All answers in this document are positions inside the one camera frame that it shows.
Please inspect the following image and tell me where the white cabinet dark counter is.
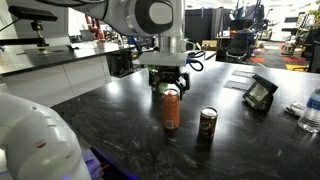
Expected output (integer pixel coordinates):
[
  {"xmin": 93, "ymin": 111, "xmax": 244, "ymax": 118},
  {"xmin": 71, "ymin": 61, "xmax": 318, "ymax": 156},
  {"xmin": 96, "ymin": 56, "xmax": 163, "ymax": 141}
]
[{"xmin": 0, "ymin": 40, "xmax": 136, "ymax": 108}]

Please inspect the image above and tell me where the black cable with blue plug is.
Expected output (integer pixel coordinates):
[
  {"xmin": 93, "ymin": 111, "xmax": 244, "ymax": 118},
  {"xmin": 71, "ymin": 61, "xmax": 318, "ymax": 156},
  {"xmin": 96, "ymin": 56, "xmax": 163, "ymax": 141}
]
[{"xmin": 184, "ymin": 49, "xmax": 206, "ymax": 73}]

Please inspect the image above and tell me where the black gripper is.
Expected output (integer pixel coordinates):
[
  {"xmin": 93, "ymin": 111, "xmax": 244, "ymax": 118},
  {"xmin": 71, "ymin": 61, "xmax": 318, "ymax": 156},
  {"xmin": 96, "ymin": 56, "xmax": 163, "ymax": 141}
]
[{"xmin": 148, "ymin": 65, "xmax": 192, "ymax": 102}]

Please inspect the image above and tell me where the orange soda can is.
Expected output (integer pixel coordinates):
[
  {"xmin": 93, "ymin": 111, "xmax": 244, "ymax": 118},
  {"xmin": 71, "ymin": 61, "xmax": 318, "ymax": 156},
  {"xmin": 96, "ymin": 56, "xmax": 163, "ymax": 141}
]
[{"xmin": 161, "ymin": 88, "xmax": 181, "ymax": 131}]

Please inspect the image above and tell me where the clear water bottle blue label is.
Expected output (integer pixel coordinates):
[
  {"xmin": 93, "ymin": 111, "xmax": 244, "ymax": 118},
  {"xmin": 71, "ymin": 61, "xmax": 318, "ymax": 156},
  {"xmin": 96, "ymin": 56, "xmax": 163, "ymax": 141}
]
[{"xmin": 297, "ymin": 87, "xmax": 320, "ymax": 134}]

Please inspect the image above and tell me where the black partition curtain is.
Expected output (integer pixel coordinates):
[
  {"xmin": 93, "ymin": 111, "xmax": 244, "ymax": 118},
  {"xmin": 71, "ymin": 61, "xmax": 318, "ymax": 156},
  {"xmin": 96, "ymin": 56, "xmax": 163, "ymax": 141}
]
[{"xmin": 184, "ymin": 7, "xmax": 232, "ymax": 43}]

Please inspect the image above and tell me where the seated person dark shirt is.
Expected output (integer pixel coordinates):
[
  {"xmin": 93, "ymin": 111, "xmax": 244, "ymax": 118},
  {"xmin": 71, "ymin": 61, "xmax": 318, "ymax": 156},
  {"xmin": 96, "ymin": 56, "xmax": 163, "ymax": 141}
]
[{"xmin": 237, "ymin": 19, "xmax": 257, "ymax": 48}]

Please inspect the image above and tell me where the black camera on stand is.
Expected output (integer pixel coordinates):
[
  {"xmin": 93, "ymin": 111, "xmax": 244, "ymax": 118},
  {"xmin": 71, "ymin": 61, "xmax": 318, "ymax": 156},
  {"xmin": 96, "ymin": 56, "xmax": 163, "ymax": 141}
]
[{"xmin": 7, "ymin": 5, "xmax": 59, "ymax": 54}]

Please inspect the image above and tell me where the crumpled white wrapper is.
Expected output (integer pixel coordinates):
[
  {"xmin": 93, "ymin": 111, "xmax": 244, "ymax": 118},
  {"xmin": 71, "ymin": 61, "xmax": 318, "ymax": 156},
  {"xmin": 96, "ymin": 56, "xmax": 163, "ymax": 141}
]
[{"xmin": 284, "ymin": 100, "xmax": 306, "ymax": 118}]

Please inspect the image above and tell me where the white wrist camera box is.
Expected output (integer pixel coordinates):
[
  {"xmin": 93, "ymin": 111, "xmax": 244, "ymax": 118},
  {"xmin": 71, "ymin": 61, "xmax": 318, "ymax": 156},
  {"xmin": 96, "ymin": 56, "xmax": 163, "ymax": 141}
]
[{"xmin": 138, "ymin": 51, "xmax": 190, "ymax": 68}]

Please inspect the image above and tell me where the black box under counter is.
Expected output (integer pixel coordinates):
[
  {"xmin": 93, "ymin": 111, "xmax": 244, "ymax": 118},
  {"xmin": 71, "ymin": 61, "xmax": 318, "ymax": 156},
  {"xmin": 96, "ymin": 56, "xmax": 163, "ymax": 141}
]
[{"xmin": 106, "ymin": 49, "xmax": 135, "ymax": 78}]

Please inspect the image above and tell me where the brown root beer can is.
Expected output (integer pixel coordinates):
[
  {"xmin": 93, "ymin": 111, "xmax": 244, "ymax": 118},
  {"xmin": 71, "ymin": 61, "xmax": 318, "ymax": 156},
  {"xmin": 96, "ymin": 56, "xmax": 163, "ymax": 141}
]
[{"xmin": 198, "ymin": 106, "xmax": 219, "ymax": 139}]

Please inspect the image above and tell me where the cardboard box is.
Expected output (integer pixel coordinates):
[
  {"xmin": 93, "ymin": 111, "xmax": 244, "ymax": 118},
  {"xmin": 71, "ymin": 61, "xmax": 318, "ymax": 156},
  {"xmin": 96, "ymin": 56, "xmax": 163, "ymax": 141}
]
[{"xmin": 201, "ymin": 39, "xmax": 218, "ymax": 52}]

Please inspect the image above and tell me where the small black framed display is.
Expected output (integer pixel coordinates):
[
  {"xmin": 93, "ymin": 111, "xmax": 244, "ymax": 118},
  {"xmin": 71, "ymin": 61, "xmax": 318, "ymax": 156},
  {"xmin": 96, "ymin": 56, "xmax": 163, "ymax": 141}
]
[{"xmin": 242, "ymin": 73, "xmax": 279, "ymax": 113}]

